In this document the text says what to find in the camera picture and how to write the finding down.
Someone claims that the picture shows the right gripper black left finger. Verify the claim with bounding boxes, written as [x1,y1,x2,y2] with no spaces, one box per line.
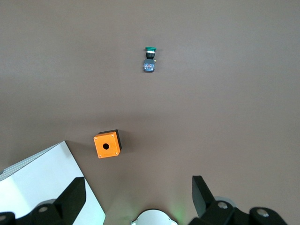
[0,177,87,225]

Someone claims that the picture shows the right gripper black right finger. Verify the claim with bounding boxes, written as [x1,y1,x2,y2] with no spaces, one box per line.
[188,175,288,225]

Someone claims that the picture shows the green push button switch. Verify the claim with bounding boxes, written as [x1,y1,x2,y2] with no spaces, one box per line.
[142,46,158,73]

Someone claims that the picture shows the white drawer cabinet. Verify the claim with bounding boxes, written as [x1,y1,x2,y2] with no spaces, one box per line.
[0,140,106,225]

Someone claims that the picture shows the brown table mat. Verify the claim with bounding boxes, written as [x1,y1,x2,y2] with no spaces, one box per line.
[0,0,300,225]

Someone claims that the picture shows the orange button enclosure box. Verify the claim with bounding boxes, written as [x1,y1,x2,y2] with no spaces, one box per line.
[93,129,123,160]

